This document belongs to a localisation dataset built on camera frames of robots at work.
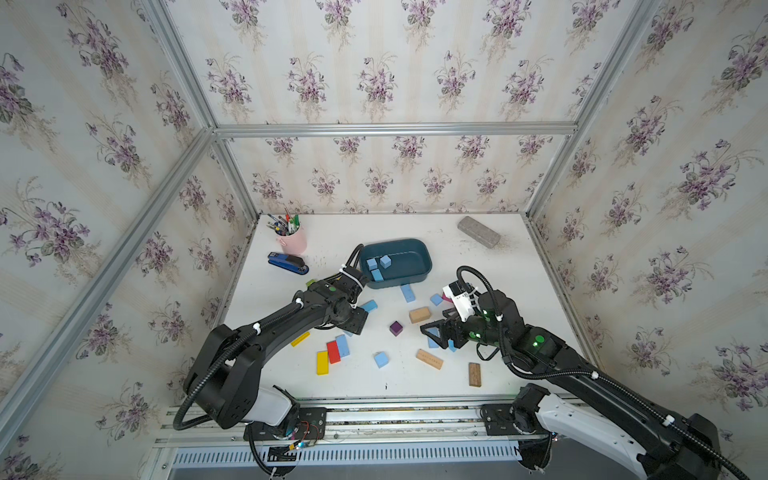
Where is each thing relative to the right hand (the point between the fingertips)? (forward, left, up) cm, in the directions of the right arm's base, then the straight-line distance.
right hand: (439, 320), depth 74 cm
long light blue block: (+12, +19, -17) cm, 28 cm away
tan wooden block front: (-4, +1, -16) cm, 17 cm away
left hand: (+4, +24, -10) cm, 26 cm away
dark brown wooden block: (-8, -11, -15) cm, 20 cm away
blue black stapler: (+26, +48, -12) cm, 56 cm away
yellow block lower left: (+1, +39, -15) cm, 42 cm away
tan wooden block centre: (+9, +4, -14) cm, 17 cm away
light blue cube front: (-5, +15, -15) cm, 22 cm away
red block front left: (-3, +29, -15) cm, 33 cm away
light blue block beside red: (0, +27, -17) cm, 32 cm away
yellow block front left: (-6, +32, -16) cm, 36 cm away
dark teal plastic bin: (+31, +6, -16) cm, 35 cm away
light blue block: (+27, +19, -13) cm, 35 cm away
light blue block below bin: (+17, +7, -17) cm, 25 cm away
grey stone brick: (+43, -20, -14) cm, 49 cm away
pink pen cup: (+33, +47, -10) cm, 58 cm away
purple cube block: (+4, +11, -14) cm, 18 cm away
